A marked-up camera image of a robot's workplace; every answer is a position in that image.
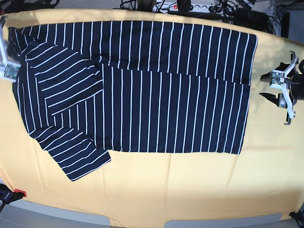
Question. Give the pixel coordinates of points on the yellow table cloth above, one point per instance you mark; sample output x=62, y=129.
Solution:
x=145, y=190

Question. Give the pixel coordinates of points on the navy white striped T-shirt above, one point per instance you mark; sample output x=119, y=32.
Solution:
x=131, y=86

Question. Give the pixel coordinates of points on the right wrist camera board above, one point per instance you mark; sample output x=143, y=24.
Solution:
x=10, y=71

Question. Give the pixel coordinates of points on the blue red table clamp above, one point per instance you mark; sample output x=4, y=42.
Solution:
x=7, y=196

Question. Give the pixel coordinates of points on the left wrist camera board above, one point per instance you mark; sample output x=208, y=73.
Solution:
x=277, y=79

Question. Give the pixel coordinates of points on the grey chair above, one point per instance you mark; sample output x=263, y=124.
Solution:
x=224, y=223
x=15, y=217

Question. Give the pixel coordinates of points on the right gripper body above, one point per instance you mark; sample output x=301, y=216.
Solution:
x=3, y=51

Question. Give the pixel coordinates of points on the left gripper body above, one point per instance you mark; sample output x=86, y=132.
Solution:
x=294, y=87

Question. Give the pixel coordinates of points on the black right table clamp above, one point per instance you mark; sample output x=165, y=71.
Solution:
x=298, y=217

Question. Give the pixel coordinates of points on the white power strip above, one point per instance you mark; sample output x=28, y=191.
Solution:
x=173, y=7

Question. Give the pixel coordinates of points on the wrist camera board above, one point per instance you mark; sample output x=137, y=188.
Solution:
x=277, y=79
x=10, y=71

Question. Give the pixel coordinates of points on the grey chair back right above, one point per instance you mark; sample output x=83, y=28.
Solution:
x=224, y=223

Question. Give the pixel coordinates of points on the grey chair back left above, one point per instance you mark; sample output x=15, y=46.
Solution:
x=15, y=217

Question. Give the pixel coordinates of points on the black power adapter box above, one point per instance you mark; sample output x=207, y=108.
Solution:
x=244, y=17

